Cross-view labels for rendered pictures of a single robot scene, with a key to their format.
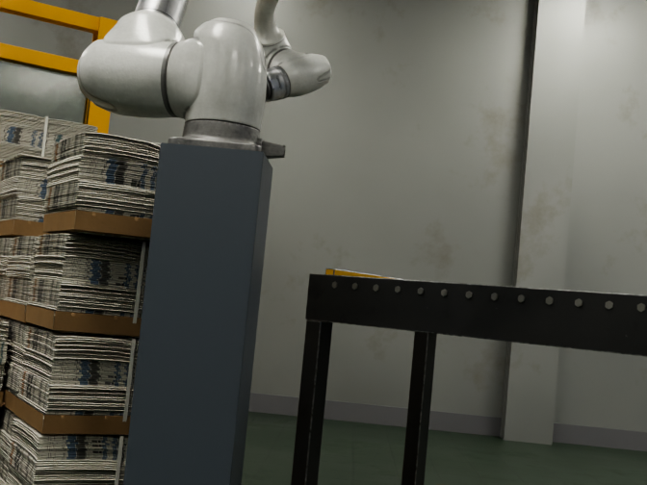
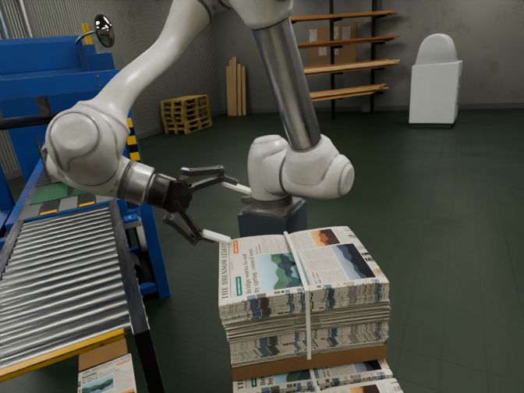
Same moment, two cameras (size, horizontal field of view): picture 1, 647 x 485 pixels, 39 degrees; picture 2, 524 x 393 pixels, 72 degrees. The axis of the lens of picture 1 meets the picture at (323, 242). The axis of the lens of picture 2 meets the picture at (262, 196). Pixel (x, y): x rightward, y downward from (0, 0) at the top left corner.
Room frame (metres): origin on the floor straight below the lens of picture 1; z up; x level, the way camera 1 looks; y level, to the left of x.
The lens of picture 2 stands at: (2.97, 0.77, 1.54)
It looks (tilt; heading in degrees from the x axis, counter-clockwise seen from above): 21 degrees down; 207
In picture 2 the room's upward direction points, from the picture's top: 5 degrees counter-clockwise
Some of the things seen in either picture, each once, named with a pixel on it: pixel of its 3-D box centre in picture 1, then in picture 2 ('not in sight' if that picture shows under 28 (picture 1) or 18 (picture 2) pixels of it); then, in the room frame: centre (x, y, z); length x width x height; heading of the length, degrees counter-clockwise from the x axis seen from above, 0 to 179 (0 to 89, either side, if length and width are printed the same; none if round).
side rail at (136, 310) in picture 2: (551, 318); (125, 254); (1.92, -0.50, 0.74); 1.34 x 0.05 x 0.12; 50
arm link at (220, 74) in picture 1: (222, 74); (270, 165); (1.81, 0.24, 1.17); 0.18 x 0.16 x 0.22; 77
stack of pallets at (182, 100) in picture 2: not in sight; (186, 113); (-4.67, -4.99, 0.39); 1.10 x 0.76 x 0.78; 178
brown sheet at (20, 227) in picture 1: (66, 235); not in sight; (2.75, 0.78, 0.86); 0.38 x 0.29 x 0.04; 121
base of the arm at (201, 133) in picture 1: (230, 142); (267, 200); (1.81, 0.21, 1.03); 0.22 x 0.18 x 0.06; 88
